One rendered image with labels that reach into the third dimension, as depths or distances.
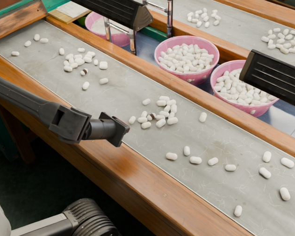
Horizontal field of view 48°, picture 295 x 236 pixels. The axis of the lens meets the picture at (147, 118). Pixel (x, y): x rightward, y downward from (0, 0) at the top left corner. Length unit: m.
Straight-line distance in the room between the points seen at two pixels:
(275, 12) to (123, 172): 1.12
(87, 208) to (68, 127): 0.23
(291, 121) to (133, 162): 0.62
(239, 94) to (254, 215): 0.50
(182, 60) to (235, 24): 0.37
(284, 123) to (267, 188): 0.35
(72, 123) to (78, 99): 0.46
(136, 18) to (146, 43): 0.62
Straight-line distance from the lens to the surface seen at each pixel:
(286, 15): 1.76
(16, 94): 0.93
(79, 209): 0.93
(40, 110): 0.87
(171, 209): 0.94
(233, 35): 1.60
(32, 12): 1.70
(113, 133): 0.94
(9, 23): 1.65
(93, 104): 1.25
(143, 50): 1.60
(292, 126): 1.32
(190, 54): 1.45
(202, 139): 1.11
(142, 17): 1.04
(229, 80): 1.34
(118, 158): 1.04
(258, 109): 1.25
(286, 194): 1.02
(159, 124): 1.13
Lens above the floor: 1.59
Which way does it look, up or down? 46 degrees down
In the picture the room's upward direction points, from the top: 3 degrees counter-clockwise
